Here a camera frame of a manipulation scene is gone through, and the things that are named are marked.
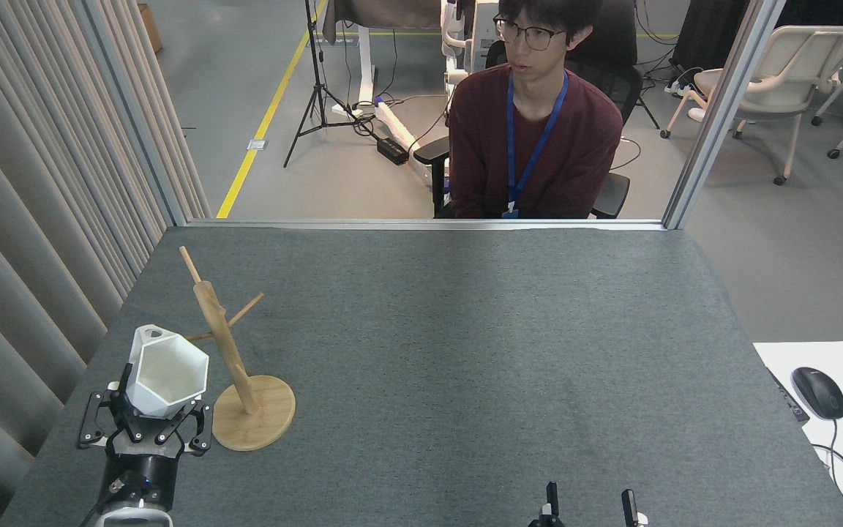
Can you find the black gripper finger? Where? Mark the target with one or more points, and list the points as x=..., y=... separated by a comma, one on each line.
x=630, y=509
x=552, y=501

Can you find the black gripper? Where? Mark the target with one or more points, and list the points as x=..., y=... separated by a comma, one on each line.
x=143, y=472

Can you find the white faceted cup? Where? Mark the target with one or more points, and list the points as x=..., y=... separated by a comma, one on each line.
x=169, y=373

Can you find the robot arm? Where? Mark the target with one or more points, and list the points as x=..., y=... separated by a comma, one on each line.
x=132, y=518

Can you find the wooden cup rack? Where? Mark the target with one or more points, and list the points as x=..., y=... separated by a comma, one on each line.
x=246, y=410

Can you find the black computer mouse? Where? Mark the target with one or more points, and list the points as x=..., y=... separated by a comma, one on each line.
x=819, y=393

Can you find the grey pleated curtain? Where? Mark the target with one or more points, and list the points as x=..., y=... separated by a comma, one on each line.
x=19, y=219

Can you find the metal floor plate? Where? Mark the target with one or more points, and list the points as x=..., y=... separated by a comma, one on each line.
x=257, y=145

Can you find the person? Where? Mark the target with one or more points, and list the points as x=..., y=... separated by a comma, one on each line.
x=487, y=139

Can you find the black tripod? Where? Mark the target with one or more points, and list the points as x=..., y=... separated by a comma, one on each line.
x=317, y=95

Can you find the cardboard box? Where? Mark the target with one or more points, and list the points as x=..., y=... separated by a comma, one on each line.
x=149, y=28

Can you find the white stand on wheels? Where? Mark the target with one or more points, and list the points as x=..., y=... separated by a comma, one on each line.
x=367, y=66

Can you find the black office chair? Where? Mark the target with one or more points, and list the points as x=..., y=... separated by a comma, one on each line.
x=623, y=44

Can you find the white office chair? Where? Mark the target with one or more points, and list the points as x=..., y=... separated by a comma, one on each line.
x=787, y=73

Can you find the black-rimmed glasses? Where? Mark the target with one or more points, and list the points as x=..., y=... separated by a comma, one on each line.
x=516, y=31

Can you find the dark hanging cloth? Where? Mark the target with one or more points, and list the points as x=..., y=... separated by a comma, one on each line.
x=385, y=15

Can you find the silver table rail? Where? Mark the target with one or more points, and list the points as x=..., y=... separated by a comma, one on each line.
x=421, y=225

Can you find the silver post by curtain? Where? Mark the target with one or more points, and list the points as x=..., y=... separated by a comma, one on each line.
x=136, y=117

